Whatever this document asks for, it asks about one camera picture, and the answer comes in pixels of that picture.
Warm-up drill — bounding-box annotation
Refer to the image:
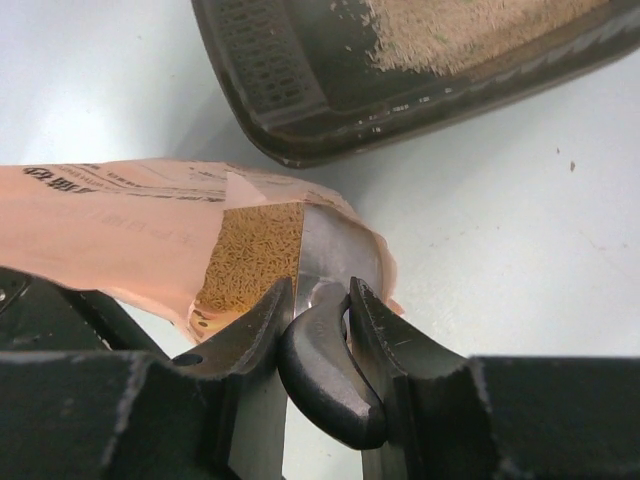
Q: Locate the pink cat litter bag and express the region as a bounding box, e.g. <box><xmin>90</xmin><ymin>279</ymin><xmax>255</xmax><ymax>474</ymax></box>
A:
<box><xmin>1</xmin><ymin>159</ymin><xmax>396</xmax><ymax>343</ymax></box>

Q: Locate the silver metal scoop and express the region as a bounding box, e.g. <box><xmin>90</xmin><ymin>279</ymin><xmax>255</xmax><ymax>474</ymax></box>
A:
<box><xmin>278</xmin><ymin>205</ymin><xmax>386</xmax><ymax>450</ymax></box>

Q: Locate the brown litter box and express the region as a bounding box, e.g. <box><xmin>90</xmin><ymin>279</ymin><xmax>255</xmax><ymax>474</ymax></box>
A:
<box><xmin>193</xmin><ymin>1</ymin><xmax>639</xmax><ymax>168</ymax></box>

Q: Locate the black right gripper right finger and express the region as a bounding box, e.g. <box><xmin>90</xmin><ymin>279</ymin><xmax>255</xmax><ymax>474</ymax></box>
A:
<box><xmin>350</xmin><ymin>279</ymin><xmax>639</xmax><ymax>479</ymax></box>

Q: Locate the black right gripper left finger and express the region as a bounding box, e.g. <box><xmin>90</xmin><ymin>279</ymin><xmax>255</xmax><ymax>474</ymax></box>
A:
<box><xmin>1</xmin><ymin>280</ymin><xmax>292</xmax><ymax>479</ymax></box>

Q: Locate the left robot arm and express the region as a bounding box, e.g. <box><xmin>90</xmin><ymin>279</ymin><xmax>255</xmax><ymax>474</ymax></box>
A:
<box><xmin>1</xmin><ymin>268</ymin><xmax>167</xmax><ymax>359</ymax></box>

